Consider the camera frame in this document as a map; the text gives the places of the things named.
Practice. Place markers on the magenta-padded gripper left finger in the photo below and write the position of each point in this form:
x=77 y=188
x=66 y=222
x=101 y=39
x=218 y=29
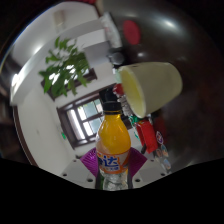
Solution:
x=75 y=171

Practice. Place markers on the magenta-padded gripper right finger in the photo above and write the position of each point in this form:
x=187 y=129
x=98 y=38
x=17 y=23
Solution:
x=146 y=171

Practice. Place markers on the orange drink bottle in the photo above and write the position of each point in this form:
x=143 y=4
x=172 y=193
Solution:
x=112 y=140

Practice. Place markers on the sheet of colourful round stickers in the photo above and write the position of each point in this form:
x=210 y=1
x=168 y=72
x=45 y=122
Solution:
x=164 y=155

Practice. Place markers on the red box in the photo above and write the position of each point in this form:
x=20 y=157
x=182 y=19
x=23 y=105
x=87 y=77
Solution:
x=148 y=135

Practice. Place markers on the green exit sign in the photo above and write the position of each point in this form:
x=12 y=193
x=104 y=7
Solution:
x=63 y=135

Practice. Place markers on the dark wooden double door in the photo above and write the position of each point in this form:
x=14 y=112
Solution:
x=75 y=125

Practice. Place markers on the green box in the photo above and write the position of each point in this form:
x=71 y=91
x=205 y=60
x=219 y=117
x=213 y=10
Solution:
x=133 y=125

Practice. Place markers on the tray of small white packets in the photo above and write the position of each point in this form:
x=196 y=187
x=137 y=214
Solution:
x=127 y=106

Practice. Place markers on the dark-framed window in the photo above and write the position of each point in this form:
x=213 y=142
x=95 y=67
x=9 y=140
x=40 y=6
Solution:
x=50 y=91

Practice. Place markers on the small red ball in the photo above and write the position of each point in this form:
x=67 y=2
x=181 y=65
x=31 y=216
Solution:
x=118 y=89

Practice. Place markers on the cream yellow cup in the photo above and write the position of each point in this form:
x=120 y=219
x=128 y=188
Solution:
x=160 y=85

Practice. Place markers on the large potted plant, white pot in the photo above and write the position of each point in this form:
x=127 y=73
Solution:
x=66 y=70

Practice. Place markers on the small dark round container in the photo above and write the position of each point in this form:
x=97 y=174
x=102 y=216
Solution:
x=116 y=57

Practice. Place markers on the flat round red coaster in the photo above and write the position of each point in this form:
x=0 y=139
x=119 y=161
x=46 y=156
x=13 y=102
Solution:
x=131 y=32

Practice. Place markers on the white printed leaflet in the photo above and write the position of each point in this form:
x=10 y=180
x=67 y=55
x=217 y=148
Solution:
x=111 y=30

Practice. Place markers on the white wall air conditioner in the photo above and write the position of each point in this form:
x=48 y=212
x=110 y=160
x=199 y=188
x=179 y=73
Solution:
x=60 y=19

